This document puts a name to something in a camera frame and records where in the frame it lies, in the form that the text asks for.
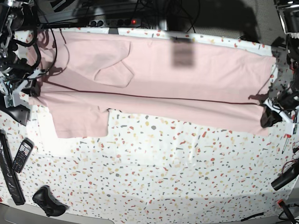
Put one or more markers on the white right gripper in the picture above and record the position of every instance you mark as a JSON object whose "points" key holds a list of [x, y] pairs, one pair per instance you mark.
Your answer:
{"points": [[15, 87]]}

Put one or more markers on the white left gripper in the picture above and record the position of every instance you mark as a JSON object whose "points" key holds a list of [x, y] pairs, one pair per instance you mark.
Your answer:
{"points": [[292, 120]]}

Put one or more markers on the pink T-shirt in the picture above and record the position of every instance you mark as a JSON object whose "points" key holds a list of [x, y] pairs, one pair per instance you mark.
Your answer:
{"points": [[203, 84]]}

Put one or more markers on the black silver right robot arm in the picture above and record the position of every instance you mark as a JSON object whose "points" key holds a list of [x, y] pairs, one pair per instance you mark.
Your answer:
{"points": [[18, 28]]}

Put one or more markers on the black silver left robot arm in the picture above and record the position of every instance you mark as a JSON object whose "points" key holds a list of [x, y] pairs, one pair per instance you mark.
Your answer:
{"points": [[282, 103]]}

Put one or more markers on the black handheld device with grip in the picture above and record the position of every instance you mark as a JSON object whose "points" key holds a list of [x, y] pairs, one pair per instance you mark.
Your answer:
{"points": [[19, 114]]}

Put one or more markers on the black phone handset with keypad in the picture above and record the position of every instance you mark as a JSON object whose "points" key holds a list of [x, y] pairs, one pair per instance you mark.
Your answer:
{"points": [[22, 155]]}

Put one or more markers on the long black bar remote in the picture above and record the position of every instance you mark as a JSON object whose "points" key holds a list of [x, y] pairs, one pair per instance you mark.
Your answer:
{"points": [[9, 174]]}

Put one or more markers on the red and black tool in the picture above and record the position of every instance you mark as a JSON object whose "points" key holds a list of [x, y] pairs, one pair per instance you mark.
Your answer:
{"points": [[289, 216]]}

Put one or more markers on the black game controller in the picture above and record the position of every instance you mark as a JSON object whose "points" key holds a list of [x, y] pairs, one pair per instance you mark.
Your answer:
{"points": [[48, 203]]}

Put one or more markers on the red handled screwdriver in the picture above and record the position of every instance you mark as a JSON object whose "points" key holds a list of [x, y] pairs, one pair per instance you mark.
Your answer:
{"points": [[288, 136]]}

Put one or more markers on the black cylindrical device with wires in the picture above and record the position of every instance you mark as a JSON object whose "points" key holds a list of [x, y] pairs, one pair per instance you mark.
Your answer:
{"points": [[289, 175]]}

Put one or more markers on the aluminium frame rail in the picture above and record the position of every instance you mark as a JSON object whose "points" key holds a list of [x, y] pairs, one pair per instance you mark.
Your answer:
{"points": [[72, 14]]}

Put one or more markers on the black power strip red switch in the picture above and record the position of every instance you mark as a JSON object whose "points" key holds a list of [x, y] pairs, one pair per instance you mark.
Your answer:
{"points": [[115, 23]]}

